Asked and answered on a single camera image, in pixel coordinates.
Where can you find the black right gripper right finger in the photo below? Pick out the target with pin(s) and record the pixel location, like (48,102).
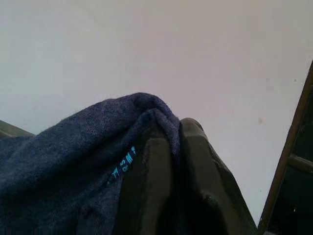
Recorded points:
(207,186)

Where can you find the brown window frame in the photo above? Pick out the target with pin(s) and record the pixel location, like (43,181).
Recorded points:
(287,151)

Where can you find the navy blue garment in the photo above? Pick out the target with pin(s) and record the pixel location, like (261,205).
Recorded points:
(61,171)

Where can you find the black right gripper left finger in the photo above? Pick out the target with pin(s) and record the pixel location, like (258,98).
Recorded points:
(149,191)

